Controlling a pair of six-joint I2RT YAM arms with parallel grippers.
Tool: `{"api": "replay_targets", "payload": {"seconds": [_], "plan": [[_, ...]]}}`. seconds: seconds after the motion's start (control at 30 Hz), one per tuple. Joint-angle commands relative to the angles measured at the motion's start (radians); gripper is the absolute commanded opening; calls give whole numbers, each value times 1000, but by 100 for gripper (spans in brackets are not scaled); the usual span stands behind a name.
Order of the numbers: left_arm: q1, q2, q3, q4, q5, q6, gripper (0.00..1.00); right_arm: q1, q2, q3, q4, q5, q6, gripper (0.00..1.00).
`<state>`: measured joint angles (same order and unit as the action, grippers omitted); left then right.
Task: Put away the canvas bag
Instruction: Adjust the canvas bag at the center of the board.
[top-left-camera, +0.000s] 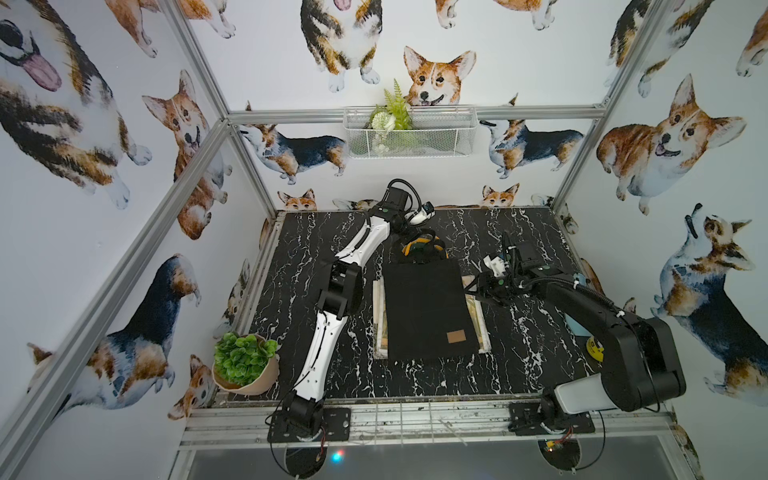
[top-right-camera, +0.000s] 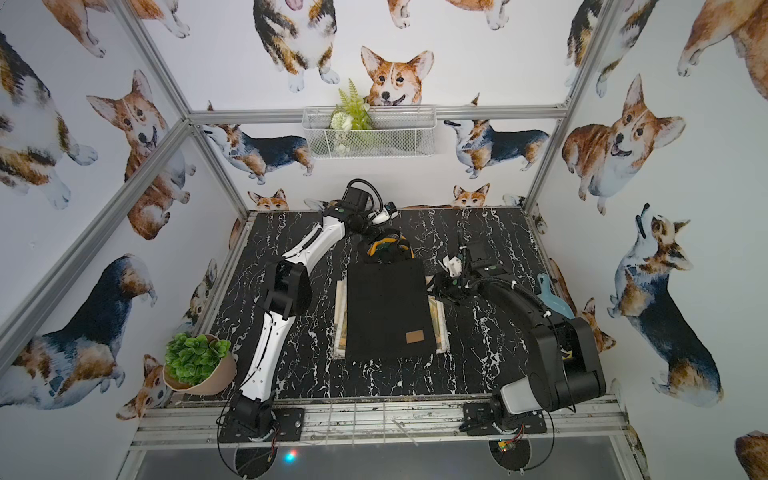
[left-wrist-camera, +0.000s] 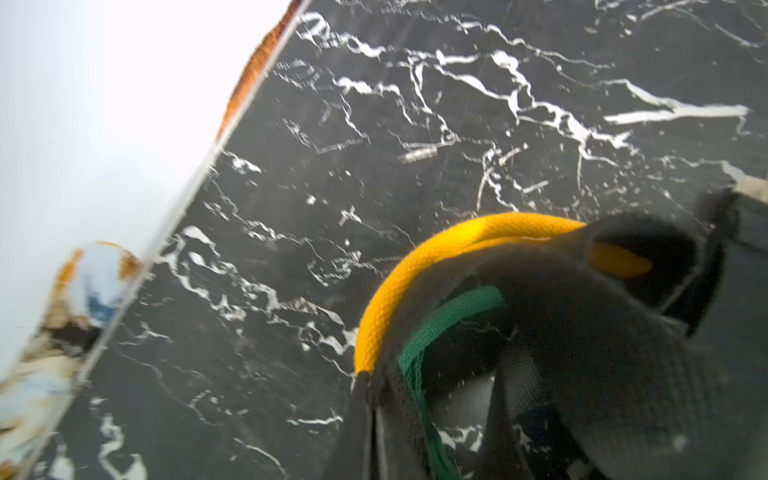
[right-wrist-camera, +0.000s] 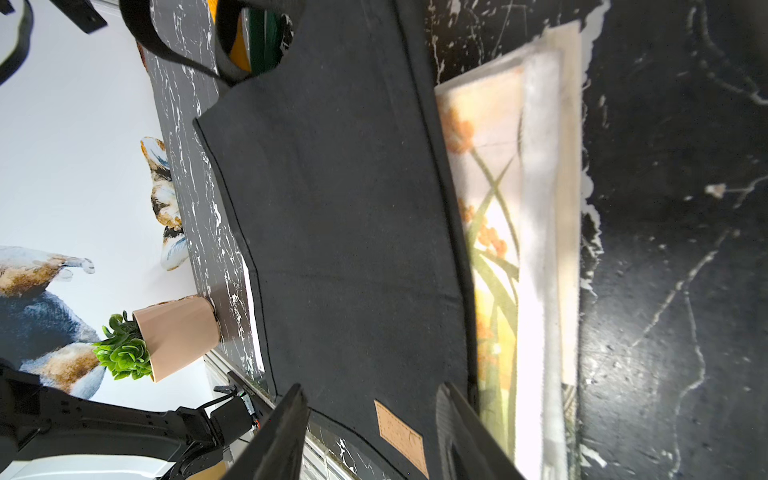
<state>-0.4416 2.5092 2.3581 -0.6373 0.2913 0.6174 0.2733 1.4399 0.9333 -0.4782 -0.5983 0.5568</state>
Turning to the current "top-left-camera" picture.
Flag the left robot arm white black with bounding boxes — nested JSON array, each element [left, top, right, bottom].
[[280, 178, 434, 439]]

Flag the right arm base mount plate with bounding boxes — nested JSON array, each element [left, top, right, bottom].
[[508, 401, 596, 436]]

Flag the black canvas tote bag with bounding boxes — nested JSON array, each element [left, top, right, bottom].
[[382, 230, 481, 362]]

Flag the potted green plant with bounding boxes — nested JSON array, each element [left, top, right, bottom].
[[213, 332, 280, 396]]

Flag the cream tote bag yellow handles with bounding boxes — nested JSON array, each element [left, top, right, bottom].
[[371, 230, 493, 361]]

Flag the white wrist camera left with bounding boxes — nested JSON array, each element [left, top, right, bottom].
[[407, 202, 435, 226]]

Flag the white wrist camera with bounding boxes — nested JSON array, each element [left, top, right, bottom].
[[483, 255, 508, 278], [407, 202, 435, 226]]

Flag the white wire wall basket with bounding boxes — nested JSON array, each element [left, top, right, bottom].
[[343, 106, 479, 159]]

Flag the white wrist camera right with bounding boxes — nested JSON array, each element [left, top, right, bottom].
[[483, 255, 508, 278]]

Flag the artificial fern and white flower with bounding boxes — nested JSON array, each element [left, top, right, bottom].
[[367, 81, 416, 156]]

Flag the light blue dustpan scoop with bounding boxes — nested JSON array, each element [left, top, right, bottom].
[[565, 273, 591, 337]]

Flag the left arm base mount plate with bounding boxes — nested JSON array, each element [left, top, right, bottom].
[[268, 408, 352, 443]]

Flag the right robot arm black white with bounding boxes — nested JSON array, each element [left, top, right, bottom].
[[465, 244, 687, 420]]

